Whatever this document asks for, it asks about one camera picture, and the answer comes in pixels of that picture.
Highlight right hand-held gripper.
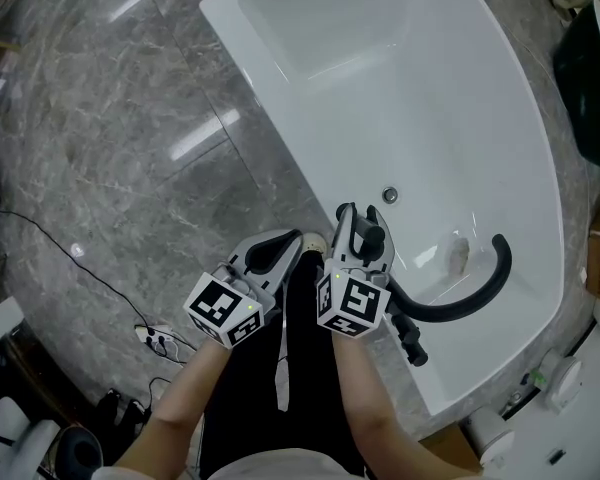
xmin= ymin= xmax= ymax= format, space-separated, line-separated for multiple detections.
xmin=315 ymin=201 xmax=396 ymax=339

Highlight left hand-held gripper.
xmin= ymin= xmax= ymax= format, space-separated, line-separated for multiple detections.
xmin=183 ymin=227 xmax=304 ymax=350

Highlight white bathtub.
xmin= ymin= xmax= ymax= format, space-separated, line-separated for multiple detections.
xmin=198 ymin=0 xmax=566 ymax=418

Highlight person's left forearm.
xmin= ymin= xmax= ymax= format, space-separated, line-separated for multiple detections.
xmin=112 ymin=336 xmax=232 ymax=472

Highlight person's right forearm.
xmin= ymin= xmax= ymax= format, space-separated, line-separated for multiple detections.
xmin=332 ymin=331 xmax=484 ymax=475

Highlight bathtub drain stopper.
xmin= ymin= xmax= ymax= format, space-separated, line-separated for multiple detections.
xmin=447 ymin=237 xmax=471 ymax=274

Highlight person's white shoe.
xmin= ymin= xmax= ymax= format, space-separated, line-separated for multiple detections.
xmin=302 ymin=232 xmax=328 ymax=255

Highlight black curved faucet spout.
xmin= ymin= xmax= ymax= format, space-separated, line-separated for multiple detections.
xmin=387 ymin=233 xmax=513 ymax=323

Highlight person's black trousers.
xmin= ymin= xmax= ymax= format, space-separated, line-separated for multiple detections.
xmin=199 ymin=252 xmax=367 ymax=475

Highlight white power strip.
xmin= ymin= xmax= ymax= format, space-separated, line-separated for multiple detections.
xmin=134 ymin=323 xmax=176 ymax=350

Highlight black shoe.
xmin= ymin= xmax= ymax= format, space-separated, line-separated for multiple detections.
xmin=122 ymin=400 xmax=154 ymax=439
xmin=95 ymin=387 xmax=124 ymax=427

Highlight person's white shirt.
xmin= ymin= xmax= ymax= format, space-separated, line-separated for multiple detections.
xmin=92 ymin=447 xmax=486 ymax=480

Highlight flat cardboard piece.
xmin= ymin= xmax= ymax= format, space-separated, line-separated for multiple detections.
xmin=419 ymin=425 xmax=484 ymax=474

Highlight white cylinder roll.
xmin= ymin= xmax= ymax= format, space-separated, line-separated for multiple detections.
xmin=467 ymin=407 xmax=515 ymax=464

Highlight white round fixture part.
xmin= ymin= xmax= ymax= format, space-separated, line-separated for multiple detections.
xmin=538 ymin=350 xmax=584 ymax=412

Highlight dark green basin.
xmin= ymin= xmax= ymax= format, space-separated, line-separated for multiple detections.
xmin=552 ymin=0 xmax=600 ymax=177

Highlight black round stool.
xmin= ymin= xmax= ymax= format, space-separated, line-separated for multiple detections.
xmin=44 ymin=425 xmax=104 ymax=480

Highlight white chair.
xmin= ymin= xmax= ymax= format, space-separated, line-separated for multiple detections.
xmin=0 ymin=297 xmax=61 ymax=480

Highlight black faucet valve handle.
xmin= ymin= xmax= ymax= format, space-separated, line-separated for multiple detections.
xmin=388 ymin=307 xmax=429 ymax=368

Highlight grey hanging strap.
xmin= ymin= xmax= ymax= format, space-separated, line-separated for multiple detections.
xmin=275 ymin=280 xmax=291 ymax=412

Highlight long black floor cable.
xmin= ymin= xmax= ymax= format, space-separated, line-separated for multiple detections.
xmin=0 ymin=209 xmax=151 ymax=332

